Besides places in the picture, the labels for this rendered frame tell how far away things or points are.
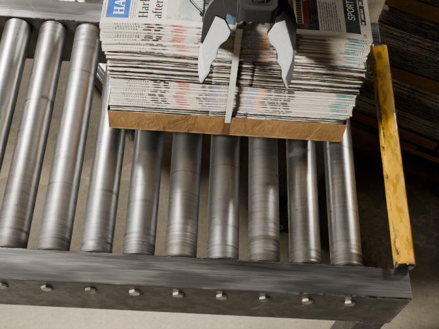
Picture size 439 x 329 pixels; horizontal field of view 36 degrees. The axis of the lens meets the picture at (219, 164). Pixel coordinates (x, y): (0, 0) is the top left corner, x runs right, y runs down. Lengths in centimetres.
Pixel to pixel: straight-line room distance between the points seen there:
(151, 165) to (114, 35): 25
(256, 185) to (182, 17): 31
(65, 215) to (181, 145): 22
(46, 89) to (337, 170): 51
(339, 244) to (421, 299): 92
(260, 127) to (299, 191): 12
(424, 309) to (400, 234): 90
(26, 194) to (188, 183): 25
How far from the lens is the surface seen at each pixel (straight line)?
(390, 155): 113
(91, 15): 128
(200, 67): 88
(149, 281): 100
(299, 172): 110
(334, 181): 111
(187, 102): 103
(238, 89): 100
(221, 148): 111
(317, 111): 105
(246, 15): 77
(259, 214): 105
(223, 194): 106
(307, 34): 92
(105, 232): 104
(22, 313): 186
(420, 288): 197
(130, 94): 103
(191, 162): 109
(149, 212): 105
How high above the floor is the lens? 174
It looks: 59 degrees down
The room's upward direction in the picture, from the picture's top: 8 degrees clockwise
